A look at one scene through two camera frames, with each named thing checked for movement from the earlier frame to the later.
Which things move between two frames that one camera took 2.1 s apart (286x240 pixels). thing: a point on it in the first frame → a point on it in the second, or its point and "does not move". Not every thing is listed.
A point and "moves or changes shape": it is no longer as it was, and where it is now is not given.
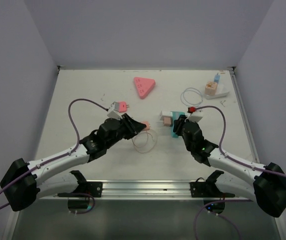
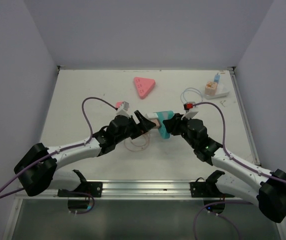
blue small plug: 216,78 does not move
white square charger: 166,114 → 152,115
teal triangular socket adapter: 176,115 moves or changes shape
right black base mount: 201,188 does not move
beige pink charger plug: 167,120 moves or changes shape
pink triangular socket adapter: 144,86 does not move
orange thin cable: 143,152 → 141,149
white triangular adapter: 221,92 does not move
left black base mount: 84,188 does not move
